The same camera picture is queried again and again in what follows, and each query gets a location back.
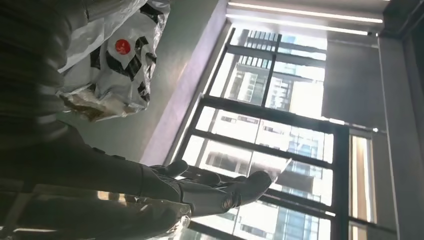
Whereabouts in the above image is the black framed window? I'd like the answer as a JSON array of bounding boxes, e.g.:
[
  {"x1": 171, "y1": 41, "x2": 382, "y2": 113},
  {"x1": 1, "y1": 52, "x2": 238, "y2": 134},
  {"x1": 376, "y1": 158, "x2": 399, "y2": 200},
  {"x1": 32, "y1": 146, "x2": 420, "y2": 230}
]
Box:
[{"x1": 163, "y1": 26, "x2": 398, "y2": 240}]

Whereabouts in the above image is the ceiling light strip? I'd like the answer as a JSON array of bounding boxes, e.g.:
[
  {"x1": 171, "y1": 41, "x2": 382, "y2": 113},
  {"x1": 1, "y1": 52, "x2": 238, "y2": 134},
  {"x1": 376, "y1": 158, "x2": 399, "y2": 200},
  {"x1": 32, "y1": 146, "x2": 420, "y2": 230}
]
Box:
[
  {"x1": 226, "y1": 1, "x2": 384, "y2": 25},
  {"x1": 225, "y1": 13, "x2": 370, "y2": 37}
]

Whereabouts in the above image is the grey roller blind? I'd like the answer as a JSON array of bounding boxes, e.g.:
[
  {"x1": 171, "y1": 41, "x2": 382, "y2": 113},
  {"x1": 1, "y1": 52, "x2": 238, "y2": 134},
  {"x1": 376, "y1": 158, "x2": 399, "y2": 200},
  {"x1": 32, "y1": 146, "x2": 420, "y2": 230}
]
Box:
[{"x1": 320, "y1": 39, "x2": 388, "y2": 131}]

